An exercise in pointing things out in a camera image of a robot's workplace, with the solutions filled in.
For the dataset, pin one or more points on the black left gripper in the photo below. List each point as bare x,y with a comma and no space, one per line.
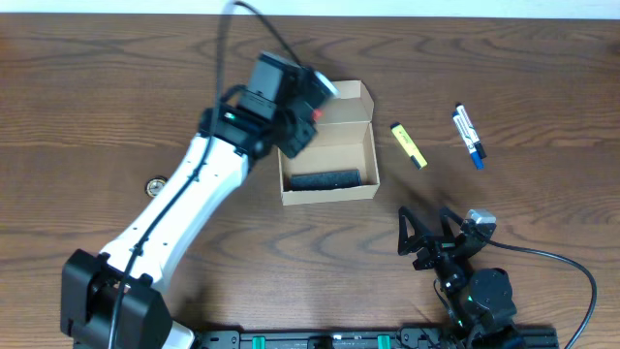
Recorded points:
303,134

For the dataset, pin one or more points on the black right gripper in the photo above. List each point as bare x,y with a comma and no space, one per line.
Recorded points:
440,246

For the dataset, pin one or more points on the yellow highlighter pen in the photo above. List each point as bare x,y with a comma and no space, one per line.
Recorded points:
408,145

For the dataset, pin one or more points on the white marker blue cap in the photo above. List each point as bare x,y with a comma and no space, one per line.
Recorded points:
463,130

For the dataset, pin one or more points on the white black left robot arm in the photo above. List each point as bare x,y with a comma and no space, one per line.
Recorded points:
114,299

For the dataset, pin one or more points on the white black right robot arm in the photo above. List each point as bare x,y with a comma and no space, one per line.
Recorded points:
479,302

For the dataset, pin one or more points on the brown cardboard box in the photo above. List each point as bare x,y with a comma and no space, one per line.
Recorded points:
345,142

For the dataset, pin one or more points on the white marker black cap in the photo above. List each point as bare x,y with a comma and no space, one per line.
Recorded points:
472,131

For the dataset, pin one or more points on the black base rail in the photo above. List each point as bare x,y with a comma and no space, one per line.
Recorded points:
414,337

